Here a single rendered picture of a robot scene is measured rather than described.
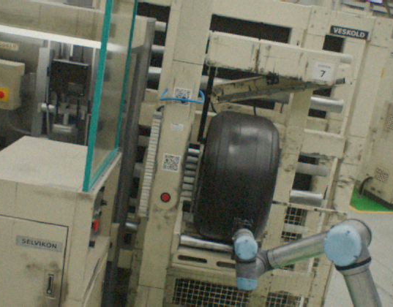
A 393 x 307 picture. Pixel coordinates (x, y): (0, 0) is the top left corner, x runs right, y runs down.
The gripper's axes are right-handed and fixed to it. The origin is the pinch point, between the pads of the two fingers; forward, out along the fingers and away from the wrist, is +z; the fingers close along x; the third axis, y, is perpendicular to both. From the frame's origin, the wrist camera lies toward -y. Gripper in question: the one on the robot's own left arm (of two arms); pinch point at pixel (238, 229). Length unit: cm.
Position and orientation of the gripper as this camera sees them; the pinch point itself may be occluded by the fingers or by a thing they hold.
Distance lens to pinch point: 225.2
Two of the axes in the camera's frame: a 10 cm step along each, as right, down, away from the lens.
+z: 0.1, -1.1, 9.9
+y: 1.6, -9.8, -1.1
